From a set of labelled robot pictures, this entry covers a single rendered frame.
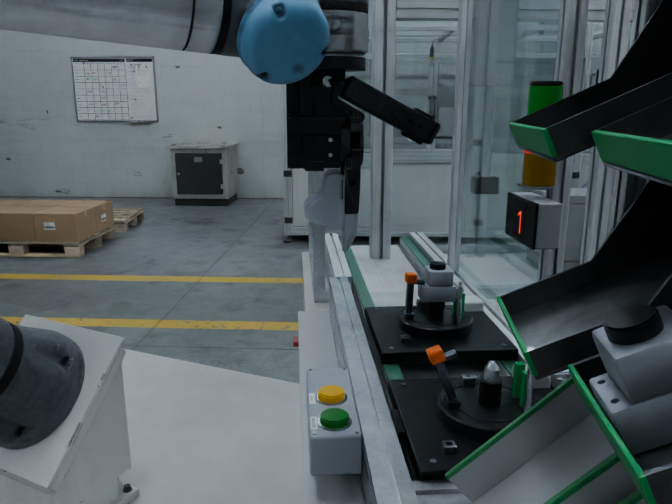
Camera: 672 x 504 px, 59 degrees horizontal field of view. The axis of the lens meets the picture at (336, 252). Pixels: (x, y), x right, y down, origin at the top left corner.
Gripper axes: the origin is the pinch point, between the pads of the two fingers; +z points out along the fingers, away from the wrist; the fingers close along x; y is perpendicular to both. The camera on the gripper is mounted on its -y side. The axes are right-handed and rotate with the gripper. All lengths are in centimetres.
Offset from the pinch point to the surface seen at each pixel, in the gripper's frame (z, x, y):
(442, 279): 16.2, -36.8, -20.5
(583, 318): 1.9, 22.3, -17.1
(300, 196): 76, -528, 0
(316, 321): 37, -72, 1
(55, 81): -44, -850, 344
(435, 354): 16.5, -4.1, -11.5
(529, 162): -6.5, -22.9, -29.6
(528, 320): 3.5, 18.1, -14.2
